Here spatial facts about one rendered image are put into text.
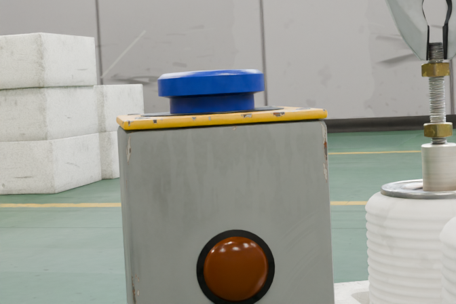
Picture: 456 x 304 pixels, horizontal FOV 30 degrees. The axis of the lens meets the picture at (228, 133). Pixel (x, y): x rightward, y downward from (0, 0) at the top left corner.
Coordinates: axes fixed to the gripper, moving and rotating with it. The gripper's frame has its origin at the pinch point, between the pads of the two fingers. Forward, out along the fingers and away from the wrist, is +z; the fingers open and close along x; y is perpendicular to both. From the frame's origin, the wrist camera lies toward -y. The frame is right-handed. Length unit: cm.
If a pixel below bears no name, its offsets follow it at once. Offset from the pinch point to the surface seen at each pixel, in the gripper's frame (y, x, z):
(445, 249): -11.1, 1.6, 11.0
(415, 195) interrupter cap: -2.2, 1.9, 9.4
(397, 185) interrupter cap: 2.7, 2.5, 9.4
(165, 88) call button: -23.4, 13.2, 2.4
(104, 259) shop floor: 109, 49, 35
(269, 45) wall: 511, 32, -26
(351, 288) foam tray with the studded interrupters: 5.2, 5.6, 16.7
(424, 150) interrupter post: 0.5, 1.0, 7.0
